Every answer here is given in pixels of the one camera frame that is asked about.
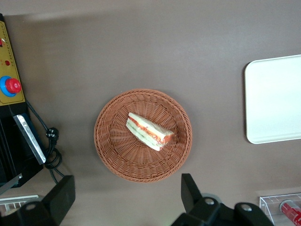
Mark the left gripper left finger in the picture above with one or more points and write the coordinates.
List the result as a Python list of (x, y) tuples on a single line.
[(61, 197)]

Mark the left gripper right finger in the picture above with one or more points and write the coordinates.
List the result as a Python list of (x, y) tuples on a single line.
[(191, 195)]

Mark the triangular white sandwich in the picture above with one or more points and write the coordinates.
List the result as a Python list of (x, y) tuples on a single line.
[(148, 131)]

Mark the white slatted tray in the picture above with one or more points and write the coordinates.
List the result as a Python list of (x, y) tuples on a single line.
[(16, 199)]

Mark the round brown wicker basket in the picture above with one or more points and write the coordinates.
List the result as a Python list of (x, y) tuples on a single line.
[(122, 155)]

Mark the cream plastic serving tray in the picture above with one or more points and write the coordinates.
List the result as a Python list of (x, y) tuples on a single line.
[(272, 99)]

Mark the clear acrylic bottle rack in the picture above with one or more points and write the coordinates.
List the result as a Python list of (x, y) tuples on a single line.
[(270, 207)]

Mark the red cola bottle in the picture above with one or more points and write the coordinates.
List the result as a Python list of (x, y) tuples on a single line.
[(290, 209)]

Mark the black sealing machine yellow panel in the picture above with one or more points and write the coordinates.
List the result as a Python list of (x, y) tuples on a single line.
[(9, 70)]

